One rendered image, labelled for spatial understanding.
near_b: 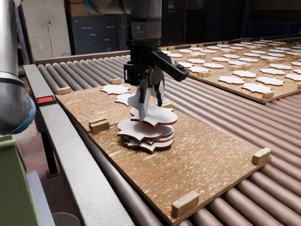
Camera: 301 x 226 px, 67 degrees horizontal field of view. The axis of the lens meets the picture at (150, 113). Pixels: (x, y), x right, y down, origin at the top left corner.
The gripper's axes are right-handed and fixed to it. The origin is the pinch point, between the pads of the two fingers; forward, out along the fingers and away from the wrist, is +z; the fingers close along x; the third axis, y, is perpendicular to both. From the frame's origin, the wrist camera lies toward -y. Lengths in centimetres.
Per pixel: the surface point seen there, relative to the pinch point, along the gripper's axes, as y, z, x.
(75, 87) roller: 62, 11, -27
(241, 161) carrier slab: -25.5, 8.5, -1.0
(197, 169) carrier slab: -16.7, 8.5, 7.5
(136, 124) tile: 4.6, 4.3, 1.7
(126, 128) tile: 6.0, 4.3, 5.4
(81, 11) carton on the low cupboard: 381, -20, -355
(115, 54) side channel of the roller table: 94, 8, -104
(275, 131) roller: -32.1, 10.4, -26.7
